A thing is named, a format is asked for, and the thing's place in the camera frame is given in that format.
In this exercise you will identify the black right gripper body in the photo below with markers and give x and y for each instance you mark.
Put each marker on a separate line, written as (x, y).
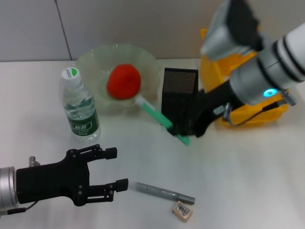
(212, 105)

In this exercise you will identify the beige eraser with barcode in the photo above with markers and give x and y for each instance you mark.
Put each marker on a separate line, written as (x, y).
(182, 210)

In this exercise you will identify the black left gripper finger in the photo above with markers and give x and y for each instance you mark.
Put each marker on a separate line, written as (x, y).
(111, 153)
(121, 184)

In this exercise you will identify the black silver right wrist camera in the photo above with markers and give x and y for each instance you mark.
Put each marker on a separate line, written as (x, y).
(240, 23)

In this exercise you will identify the yellow plastic bin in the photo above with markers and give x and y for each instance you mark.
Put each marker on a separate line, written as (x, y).
(262, 114)

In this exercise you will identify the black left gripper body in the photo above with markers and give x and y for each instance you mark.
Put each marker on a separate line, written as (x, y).
(47, 181)

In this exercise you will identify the black mesh pen holder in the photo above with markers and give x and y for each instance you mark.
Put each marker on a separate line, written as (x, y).
(178, 83)

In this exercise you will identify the mint green pen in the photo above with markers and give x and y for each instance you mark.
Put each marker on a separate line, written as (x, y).
(155, 112)

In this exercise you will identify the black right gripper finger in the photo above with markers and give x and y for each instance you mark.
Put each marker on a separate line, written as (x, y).
(188, 120)
(183, 132)

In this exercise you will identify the clear water bottle green label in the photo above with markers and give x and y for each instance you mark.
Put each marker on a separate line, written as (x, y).
(82, 119)

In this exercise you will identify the grey glitter pen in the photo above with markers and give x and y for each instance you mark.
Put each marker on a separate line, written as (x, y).
(162, 192)

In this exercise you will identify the orange fruit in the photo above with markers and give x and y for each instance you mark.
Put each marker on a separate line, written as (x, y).
(124, 81)

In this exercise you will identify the pale green glass fruit bowl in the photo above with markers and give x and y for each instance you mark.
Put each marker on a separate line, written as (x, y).
(95, 62)

